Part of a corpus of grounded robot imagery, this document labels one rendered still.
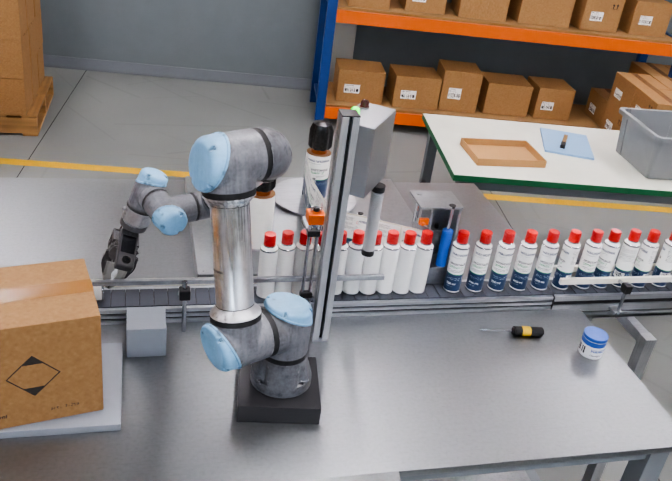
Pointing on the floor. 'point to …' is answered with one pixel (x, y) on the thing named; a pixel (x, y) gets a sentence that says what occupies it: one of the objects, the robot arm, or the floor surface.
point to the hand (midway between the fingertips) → (109, 285)
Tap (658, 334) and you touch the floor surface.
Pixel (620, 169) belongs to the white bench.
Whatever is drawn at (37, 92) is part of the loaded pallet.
